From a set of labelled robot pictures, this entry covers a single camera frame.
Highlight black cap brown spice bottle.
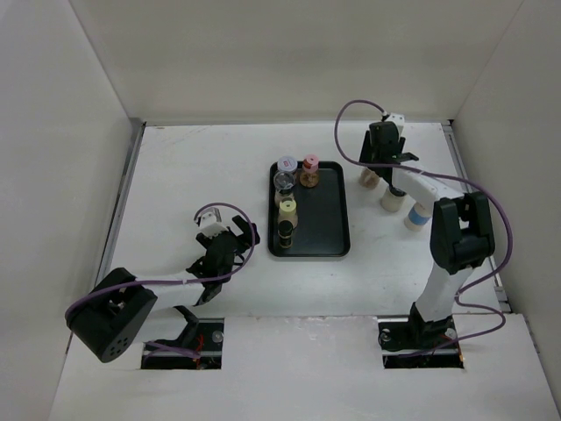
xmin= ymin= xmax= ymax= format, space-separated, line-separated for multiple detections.
xmin=359 ymin=168 xmax=380 ymax=189

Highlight small dark pepper bottle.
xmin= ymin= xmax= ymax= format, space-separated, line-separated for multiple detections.
xmin=277 ymin=220 xmax=295 ymax=249

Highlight yellow cap spice shaker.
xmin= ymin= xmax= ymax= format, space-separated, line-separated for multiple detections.
xmin=277 ymin=197 xmax=298 ymax=228

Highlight pink cap spice shaker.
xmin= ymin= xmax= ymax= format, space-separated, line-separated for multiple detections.
xmin=300 ymin=154 xmax=319 ymax=189

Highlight clear cap salt grinder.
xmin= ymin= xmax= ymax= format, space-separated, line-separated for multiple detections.
xmin=273 ymin=171 xmax=295 ymax=205

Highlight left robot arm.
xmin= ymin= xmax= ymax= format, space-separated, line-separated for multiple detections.
xmin=65 ymin=215 xmax=260 ymax=363

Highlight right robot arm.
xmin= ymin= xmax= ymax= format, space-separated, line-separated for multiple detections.
xmin=359 ymin=121 xmax=495 ymax=348

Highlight black cap white spice bottle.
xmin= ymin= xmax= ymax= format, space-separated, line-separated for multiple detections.
xmin=380 ymin=185 xmax=407 ymax=213

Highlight blue label grey cap jar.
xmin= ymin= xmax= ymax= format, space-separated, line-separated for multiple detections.
xmin=404 ymin=202 xmax=432 ymax=232

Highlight black rectangular tray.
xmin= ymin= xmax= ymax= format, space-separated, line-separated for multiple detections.
xmin=267 ymin=161 xmax=351 ymax=258

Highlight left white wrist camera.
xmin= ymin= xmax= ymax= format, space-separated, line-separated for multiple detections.
xmin=194 ymin=207 xmax=227 ymax=239

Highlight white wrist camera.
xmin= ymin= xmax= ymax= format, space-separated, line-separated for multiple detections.
xmin=382 ymin=113 xmax=405 ymax=136
xmin=194 ymin=207 xmax=227 ymax=239

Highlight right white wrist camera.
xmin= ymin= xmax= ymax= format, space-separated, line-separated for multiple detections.
xmin=382 ymin=113 xmax=405 ymax=136

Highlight right aluminium table rail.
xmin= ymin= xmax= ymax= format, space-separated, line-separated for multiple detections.
xmin=443 ymin=119 xmax=515 ymax=303

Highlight aluminium table rail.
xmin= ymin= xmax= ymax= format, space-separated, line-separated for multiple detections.
xmin=443 ymin=119 xmax=515 ymax=303
xmin=91 ymin=118 xmax=146 ymax=287

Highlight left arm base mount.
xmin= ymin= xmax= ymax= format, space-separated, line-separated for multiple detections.
xmin=140 ymin=306 xmax=225 ymax=371

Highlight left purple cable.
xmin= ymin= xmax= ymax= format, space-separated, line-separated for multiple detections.
xmin=64 ymin=202 xmax=257 ymax=360

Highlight purple cable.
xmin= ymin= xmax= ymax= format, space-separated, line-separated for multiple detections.
xmin=64 ymin=202 xmax=257 ymax=360
xmin=334 ymin=100 xmax=513 ymax=359

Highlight left aluminium table rail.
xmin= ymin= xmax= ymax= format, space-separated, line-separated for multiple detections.
xmin=91 ymin=118 xmax=146 ymax=287

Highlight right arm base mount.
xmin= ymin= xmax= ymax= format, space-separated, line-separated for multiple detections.
xmin=378 ymin=304 xmax=464 ymax=369

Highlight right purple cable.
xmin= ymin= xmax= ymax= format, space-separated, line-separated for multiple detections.
xmin=334 ymin=100 xmax=513 ymax=359

